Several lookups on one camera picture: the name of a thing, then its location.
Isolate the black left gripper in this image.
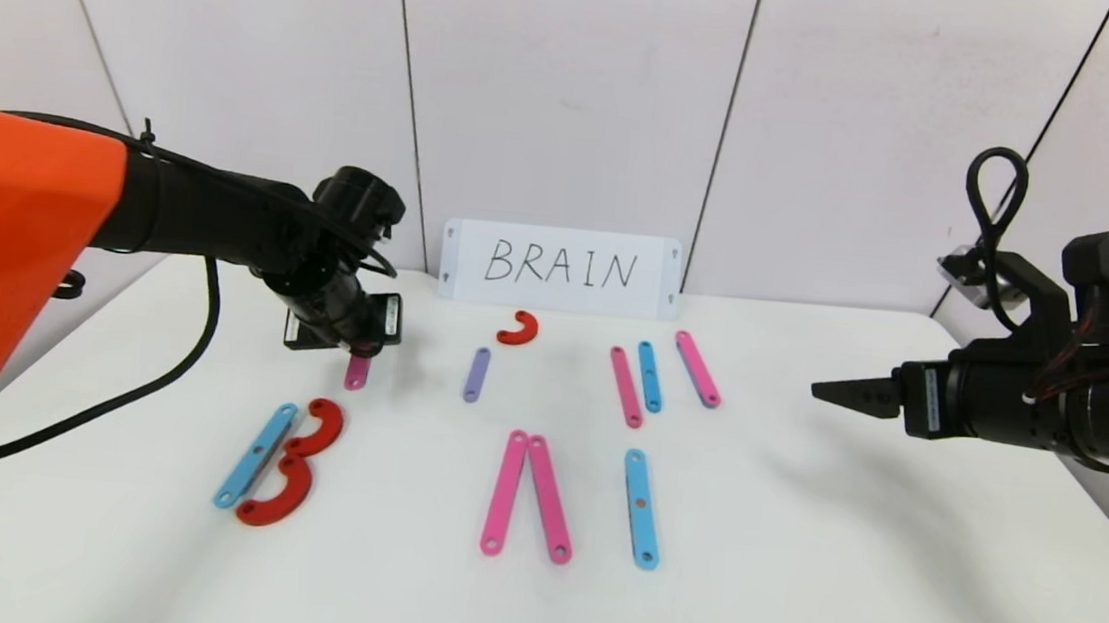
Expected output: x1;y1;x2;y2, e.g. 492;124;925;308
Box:
282;283;405;360

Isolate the long light blue strip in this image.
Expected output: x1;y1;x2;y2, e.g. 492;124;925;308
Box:
212;397;300;515

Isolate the black looped right arm cable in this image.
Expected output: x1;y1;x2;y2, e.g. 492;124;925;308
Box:
953;144;1036;333

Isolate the short purple strip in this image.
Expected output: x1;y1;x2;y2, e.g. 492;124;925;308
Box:
462;346;493;405

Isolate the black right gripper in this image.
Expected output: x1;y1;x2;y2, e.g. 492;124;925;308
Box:
806;346;1072;452

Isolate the red curved piece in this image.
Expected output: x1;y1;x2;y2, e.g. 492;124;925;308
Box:
496;309;542;349
235;451;316;532
285;395;347;462

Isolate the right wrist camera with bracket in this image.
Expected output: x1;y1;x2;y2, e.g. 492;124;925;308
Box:
930;243;1082;358

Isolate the white BRAIN word card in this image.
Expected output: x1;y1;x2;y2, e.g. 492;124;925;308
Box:
438;218;684;321

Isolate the blue strip with middle hole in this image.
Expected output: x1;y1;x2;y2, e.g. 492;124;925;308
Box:
614;447;670;572

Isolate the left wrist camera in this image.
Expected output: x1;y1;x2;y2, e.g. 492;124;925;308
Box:
283;313;326;352

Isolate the short blue strip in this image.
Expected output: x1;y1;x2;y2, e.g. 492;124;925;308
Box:
632;340;668;414

